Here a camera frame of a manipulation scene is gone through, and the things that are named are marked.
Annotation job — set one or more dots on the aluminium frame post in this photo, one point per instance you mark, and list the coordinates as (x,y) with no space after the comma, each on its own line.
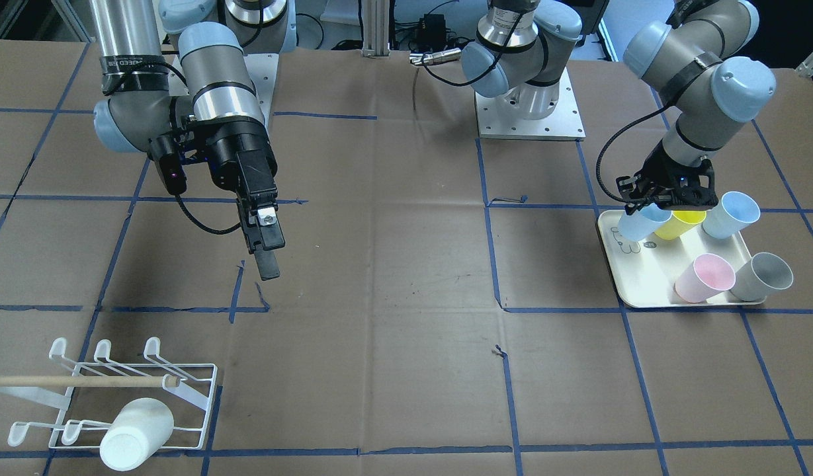
(376,23)

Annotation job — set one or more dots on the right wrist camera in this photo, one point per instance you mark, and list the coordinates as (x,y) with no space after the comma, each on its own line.
(170,153)

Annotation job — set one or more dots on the pink plastic cup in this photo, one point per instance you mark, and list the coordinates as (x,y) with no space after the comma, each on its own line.
(708,275)

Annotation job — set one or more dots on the yellow plastic cup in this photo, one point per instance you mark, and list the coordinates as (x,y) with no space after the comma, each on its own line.
(680,222)

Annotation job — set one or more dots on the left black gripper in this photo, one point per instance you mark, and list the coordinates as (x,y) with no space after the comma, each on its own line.
(660,164)

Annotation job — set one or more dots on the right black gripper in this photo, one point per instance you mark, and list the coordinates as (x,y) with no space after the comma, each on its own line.
(237,149)

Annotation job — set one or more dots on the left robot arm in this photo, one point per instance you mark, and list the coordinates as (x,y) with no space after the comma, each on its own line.
(518,59)

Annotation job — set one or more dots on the cream plastic tray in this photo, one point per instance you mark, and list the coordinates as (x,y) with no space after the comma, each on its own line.
(645,272)

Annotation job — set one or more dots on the grey plastic cup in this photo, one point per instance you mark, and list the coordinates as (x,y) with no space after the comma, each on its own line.
(763,275)

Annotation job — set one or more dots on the light blue cup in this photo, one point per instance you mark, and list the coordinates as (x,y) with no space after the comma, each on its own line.
(734,212)
(643,222)

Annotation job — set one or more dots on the white plastic cup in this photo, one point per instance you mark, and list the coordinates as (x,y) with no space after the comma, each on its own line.
(140,429)

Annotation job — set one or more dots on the white wire cup rack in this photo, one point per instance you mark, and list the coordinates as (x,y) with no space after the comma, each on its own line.
(88,395)

